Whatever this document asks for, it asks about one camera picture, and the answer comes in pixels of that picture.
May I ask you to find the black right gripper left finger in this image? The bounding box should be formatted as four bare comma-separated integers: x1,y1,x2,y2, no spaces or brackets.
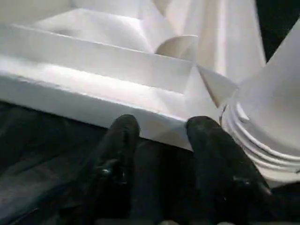
75,114,141,225

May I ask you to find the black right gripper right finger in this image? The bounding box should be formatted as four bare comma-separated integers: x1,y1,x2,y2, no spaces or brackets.
186,115,274,225

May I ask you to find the white plastic table leg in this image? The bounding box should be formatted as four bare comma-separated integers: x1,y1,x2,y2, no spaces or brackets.
219,21,300,189

